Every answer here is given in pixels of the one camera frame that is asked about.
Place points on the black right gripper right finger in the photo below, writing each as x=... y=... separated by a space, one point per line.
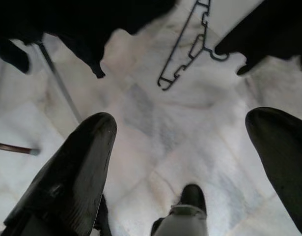
x=283 y=159

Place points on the black right robot foot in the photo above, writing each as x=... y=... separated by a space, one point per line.
x=192 y=196

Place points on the grey robot leg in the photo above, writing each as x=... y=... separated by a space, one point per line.
x=180 y=223

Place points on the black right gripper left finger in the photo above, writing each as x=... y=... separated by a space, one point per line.
x=67 y=177

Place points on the plain black garment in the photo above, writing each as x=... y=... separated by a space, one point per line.
x=79 y=19

